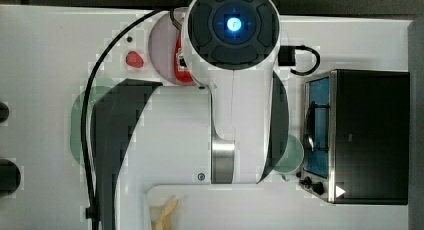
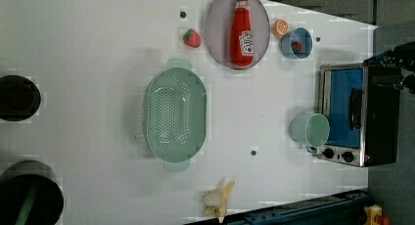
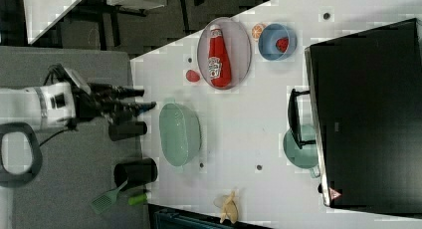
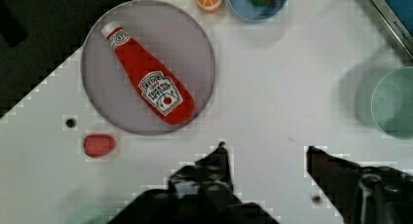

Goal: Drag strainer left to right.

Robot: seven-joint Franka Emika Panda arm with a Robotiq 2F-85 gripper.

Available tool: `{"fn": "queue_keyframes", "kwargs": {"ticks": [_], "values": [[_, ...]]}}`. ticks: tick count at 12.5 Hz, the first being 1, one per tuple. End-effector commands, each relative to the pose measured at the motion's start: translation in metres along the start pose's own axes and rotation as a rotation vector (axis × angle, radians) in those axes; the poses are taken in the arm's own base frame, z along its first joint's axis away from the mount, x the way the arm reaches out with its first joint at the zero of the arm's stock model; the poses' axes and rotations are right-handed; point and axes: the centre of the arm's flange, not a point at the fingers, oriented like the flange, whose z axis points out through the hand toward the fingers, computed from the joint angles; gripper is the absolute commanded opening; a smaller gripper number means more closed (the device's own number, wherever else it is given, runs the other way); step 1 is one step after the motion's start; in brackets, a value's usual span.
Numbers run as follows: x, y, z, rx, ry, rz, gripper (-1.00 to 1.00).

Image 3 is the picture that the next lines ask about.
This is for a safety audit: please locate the grey round plate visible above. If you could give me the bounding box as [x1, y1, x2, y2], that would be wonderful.
[197, 17, 252, 90]

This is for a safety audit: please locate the blue bowl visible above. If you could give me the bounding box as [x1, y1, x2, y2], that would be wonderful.
[258, 23, 297, 61]

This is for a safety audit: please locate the green slotted spatula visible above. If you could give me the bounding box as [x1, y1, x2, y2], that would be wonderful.
[91, 181, 127, 214]

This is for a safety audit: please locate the green mug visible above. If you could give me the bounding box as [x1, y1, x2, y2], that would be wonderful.
[283, 129, 320, 178]

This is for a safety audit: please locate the red ketchup bottle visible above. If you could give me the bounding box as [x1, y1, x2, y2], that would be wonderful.
[208, 25, 232, 88]

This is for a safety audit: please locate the red toy strawberry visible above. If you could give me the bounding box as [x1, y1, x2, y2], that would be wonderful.
[186, 70, 200, 83]

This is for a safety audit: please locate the orange slice toy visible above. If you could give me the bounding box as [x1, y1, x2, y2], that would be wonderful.
[251, 23, 266, 41]

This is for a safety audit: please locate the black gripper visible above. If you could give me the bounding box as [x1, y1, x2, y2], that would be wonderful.
[64, 68, 156, 124]

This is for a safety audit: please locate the black utensil holder cup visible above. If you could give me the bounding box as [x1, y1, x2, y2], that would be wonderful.
[113, 158, 158, 191]

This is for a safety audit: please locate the strawberry in blue bowl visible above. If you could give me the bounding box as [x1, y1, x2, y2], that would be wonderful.
[276, 38, 289, 53]

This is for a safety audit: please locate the green handled utensil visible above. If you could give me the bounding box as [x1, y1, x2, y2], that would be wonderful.
[127, 193, 147, 206]

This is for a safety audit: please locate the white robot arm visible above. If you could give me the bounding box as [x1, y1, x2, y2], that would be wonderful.
[0, 64, 156, 131]

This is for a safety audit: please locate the black cylinder cup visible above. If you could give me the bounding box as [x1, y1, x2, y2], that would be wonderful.
[108, 121, 147, 141]

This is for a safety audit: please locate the black ring frame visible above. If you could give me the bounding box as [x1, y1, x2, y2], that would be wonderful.
[0, 122, 43, 188]

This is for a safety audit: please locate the black toaster oven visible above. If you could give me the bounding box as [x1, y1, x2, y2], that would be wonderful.
[288, 18, 422, 217]

